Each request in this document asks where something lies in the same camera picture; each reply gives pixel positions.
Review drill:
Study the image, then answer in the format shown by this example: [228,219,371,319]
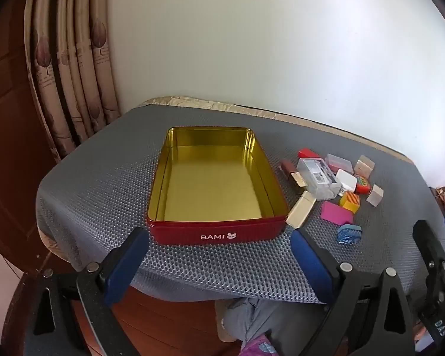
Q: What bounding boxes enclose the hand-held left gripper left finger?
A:
[31,227,150,356]

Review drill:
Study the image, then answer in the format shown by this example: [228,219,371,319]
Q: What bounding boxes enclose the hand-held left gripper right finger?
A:
[291,227,419,356]

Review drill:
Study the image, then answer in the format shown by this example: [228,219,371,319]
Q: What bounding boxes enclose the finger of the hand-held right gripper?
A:
[413,220,445,305]

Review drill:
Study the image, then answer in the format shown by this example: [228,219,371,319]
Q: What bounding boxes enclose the blue patterned eraser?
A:
[336,223,363,246]

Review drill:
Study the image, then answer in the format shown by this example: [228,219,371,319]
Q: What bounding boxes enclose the cream rectangular bar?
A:
[285,191,317,229]

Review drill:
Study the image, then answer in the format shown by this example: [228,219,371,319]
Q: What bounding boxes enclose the yellow striped block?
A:
[339,192,361,214]

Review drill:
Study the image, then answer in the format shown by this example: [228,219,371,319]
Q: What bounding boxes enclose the white cube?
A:
[366,184,385,207]

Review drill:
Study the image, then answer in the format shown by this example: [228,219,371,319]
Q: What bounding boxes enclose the clear labelled plastic case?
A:
[296,158,342,201]

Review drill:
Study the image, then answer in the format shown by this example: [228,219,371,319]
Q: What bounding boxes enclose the red tin box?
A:
[146,127,290,246]

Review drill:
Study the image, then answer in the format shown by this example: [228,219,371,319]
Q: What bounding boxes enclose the white square box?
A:
[335,169,358,194]

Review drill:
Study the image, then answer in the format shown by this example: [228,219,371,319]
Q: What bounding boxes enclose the brown and gold case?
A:
[280,160,308,188]

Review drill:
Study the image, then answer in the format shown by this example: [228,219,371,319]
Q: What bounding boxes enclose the small clear plastic box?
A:
[325,153,353,174]

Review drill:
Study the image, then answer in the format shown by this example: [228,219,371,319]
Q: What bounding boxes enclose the pink block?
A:
[321,201,354,225]

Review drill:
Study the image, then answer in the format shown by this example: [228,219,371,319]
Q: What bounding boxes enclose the person's grey trouser leg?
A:
[222,297,332,356]

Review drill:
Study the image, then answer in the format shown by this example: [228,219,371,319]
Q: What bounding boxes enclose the grey mesh mat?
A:
[35,102,445,305]

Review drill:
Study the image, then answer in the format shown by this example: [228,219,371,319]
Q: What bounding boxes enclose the red round toy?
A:
[354,176,372,196]

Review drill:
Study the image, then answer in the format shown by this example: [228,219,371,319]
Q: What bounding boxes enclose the purple printed cloth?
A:
[240,335,279,356]

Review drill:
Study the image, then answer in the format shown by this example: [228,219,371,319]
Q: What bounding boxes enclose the beige slipper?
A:
[214,300,239,342]

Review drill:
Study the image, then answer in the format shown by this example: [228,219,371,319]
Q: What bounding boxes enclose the beige wooden block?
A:
[353,155,376,178]

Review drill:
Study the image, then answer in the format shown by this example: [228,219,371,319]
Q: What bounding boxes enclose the brown wooden wardrobe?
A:
[0,0,62,277]

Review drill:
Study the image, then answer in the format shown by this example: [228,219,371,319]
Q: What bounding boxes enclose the beige leaf-print curtain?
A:
[24,0,121,164]

